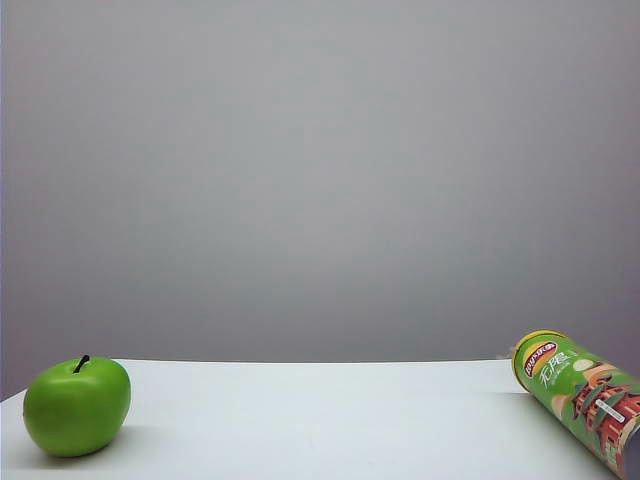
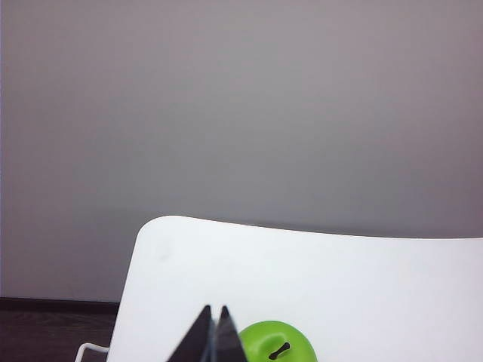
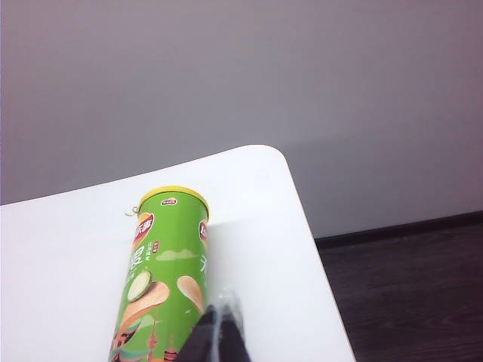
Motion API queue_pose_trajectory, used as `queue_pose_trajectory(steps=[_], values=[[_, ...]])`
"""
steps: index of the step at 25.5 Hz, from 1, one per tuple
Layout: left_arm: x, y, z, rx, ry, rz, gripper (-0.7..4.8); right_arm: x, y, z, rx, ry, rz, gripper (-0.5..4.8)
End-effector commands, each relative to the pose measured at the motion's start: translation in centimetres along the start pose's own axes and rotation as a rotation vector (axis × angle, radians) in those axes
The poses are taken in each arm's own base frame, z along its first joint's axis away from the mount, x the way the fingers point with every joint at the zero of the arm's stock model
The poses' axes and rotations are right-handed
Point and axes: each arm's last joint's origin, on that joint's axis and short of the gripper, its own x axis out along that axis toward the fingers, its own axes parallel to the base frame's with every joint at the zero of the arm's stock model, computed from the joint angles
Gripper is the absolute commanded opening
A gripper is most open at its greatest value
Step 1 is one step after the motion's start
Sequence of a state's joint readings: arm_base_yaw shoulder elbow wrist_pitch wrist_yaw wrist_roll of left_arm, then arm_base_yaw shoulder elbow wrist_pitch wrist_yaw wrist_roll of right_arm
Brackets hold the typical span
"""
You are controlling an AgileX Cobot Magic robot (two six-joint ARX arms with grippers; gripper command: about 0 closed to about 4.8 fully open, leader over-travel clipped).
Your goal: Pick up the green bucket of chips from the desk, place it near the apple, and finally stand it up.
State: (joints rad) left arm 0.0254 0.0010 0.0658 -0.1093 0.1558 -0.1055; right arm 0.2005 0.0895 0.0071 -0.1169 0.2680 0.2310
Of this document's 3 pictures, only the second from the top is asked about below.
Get green apple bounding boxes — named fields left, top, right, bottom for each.
left=238, top=320, right=318, bottom=362

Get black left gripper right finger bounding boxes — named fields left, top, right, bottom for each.
left=210, top=305, right=248, bottom=362

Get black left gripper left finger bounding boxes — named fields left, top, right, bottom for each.
left=168, top=304, right=215, bottom=362

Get white cable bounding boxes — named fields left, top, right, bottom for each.
left=73, top=342, right=111, bottom=362

